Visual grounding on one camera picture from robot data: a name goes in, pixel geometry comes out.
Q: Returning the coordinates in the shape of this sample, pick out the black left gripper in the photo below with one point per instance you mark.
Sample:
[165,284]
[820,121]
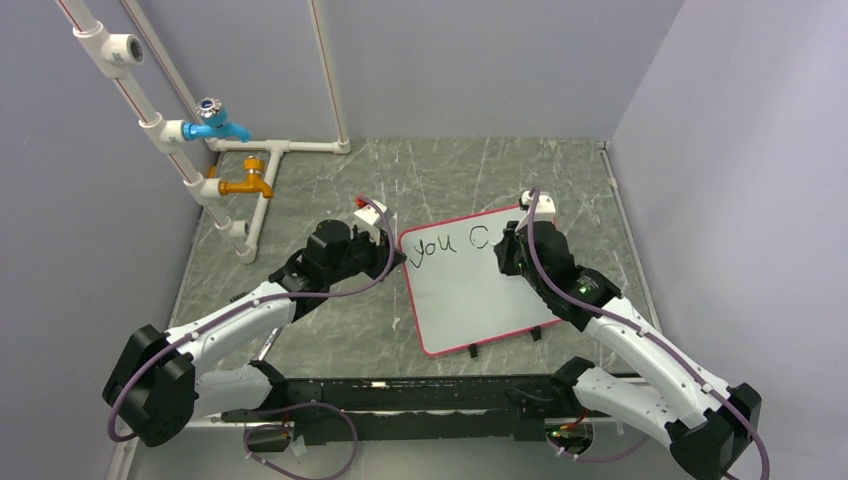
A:
[380,255]

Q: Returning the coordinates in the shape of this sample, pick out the silver combination wrench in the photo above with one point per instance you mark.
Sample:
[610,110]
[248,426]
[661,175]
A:
[267,345]

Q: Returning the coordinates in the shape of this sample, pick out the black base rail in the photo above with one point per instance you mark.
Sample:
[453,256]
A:
[518,407]

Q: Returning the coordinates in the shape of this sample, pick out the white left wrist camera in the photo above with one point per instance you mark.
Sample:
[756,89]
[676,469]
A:
[372,217]

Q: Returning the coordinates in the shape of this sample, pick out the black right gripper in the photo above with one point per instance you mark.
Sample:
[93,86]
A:
[505,247]

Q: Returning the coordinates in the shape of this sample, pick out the pink framed whiteboard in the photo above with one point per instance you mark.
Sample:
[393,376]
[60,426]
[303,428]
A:
[459,297]

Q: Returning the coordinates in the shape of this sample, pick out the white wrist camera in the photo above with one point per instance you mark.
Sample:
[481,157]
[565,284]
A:
[372,217]
[545,209]

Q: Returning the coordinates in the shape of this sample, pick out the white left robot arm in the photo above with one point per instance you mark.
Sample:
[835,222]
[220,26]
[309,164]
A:
[163,380]

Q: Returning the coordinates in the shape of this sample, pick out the blue plastic faucet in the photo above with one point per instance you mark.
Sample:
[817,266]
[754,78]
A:
[214,123]

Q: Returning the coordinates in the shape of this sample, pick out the white PVC pipe frame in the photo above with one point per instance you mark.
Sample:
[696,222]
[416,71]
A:
[237,209]

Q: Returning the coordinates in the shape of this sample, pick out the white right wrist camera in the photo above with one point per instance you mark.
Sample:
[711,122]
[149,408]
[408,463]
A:
[545,209]

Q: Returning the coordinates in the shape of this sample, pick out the orange brass faucet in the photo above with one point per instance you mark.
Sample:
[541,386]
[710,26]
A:
[253,183]

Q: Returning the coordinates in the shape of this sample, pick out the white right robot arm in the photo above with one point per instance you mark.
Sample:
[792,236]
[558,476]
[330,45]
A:
[705,422]

